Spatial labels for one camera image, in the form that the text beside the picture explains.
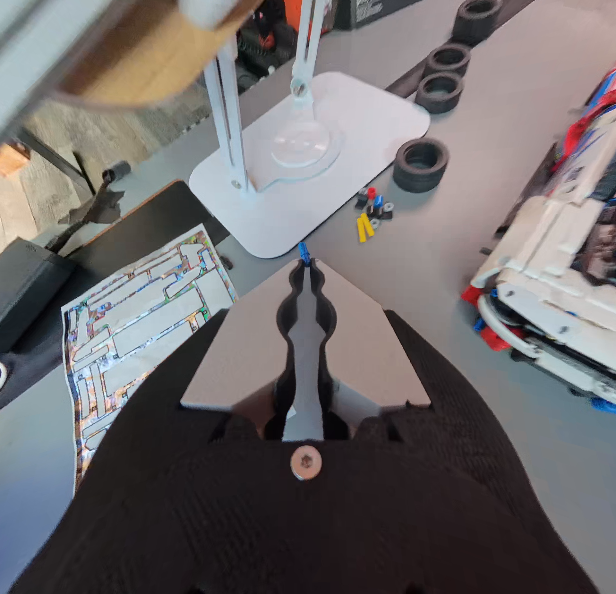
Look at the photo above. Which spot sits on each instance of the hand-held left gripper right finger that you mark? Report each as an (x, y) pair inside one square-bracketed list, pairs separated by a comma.
[(375, 358)]

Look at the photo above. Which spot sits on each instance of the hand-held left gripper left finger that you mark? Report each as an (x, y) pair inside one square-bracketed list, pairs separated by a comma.
[(231, 358)]

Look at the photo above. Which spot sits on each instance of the blue brick pin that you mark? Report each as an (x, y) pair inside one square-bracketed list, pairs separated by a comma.
[(303, 251)]

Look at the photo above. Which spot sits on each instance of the black desk mat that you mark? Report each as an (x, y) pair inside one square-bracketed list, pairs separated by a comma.
[(154, 209)]

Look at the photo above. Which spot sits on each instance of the grey desk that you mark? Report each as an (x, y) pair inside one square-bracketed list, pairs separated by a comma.
[(481, 146)]

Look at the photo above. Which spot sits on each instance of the holographic sticker sheet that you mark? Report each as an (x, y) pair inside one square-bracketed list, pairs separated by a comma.
[(144, 315)]

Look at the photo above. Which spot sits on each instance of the pile of small brick parts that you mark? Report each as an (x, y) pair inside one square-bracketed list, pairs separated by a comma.
[(365, 228)]

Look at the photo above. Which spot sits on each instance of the black rubber tyre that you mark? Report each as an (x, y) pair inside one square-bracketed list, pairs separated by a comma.
[(426, 96), (406, 170), (435, 60), (476, 21)]

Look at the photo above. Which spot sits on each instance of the toy brick race car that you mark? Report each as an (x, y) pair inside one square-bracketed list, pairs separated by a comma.
[(544, 247)]

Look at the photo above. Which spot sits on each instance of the black flat box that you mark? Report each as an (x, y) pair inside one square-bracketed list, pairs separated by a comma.
[(29, 286)]

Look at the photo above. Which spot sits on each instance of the black strip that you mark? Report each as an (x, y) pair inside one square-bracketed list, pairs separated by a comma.
[(402, 81)]

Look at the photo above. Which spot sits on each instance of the brown board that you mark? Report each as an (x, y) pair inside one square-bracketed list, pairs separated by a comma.
[(144, 50)]

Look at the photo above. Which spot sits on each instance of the orange object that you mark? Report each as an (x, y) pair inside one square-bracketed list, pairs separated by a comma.
[(291, 2)]

